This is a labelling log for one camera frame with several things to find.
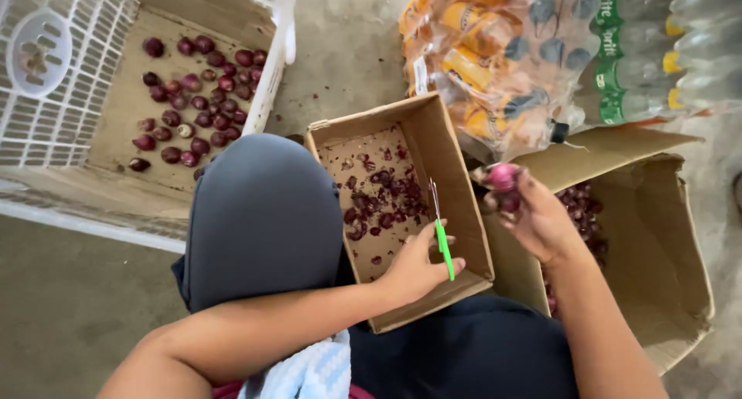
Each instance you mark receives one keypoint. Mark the heap of red onion peels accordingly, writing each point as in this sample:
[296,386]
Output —
[385,205]

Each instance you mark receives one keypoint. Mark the pack of clear soda bottles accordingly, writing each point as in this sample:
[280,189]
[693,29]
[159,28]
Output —
[649,45]

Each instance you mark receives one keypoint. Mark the person's dark trouser leg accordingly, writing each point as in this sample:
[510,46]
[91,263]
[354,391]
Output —
[464,358]

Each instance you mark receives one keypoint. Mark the pink peeled onion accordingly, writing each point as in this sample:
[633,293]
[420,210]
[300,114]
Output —
[502,176]

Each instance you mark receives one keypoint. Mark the pack of orange soda bottles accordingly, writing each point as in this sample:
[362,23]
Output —
[493,57]

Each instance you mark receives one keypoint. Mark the large cardboard box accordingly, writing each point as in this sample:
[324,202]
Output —
[649,236]

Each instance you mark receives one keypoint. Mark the cardboard crate liner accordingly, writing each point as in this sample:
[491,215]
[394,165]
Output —
[122,106]

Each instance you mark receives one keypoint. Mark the person's right fingers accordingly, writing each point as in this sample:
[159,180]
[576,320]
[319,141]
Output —
[524,184]

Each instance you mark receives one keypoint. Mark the small cardboard box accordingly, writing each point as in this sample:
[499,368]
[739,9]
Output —
[446,149]

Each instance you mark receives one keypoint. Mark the white plastic crate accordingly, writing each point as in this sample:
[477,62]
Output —
[46,120]

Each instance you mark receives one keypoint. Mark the person's left hand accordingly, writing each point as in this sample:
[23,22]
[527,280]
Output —
[411,271]

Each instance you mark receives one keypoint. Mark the person's right hand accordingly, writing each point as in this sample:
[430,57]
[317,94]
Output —
[539,222]

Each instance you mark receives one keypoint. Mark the group of peeled red onions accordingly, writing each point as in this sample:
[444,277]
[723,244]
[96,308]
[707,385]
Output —
[200,109]

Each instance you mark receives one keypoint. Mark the blue and white cloth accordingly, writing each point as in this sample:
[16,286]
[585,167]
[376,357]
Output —
[313,373]

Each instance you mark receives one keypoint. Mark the heap of unpeeled red onions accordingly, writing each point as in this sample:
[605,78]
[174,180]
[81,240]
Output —
[582,213]

